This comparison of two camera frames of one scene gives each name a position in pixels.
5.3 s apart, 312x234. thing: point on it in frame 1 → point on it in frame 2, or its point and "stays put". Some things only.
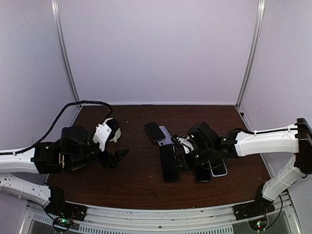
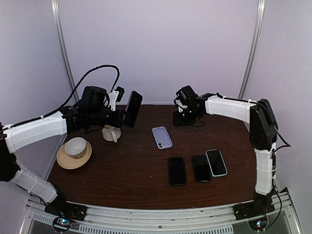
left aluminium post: (56, 9) stays put
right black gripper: (186, 165) → (178, 121)
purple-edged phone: (155, 132) → (132, 108)
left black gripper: (115, 159) → (119, 121)
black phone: (202, 174) stays put
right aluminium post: (252, 52) stays put
